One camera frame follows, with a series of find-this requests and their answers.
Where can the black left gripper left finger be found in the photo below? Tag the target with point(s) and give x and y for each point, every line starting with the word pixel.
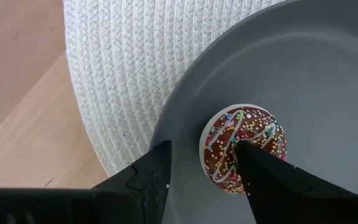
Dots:
pixel 148 186

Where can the chocolate donut white drizzle sprinkles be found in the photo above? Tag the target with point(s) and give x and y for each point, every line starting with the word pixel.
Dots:
pixel 222 146

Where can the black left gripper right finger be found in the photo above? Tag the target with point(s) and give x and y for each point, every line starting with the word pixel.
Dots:
pixel 275 193

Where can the white woven round placemat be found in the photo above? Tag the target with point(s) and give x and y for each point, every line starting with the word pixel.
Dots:
pixel 120 62

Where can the grey round plate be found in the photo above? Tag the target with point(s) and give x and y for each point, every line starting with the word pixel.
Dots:
pixel 306 77

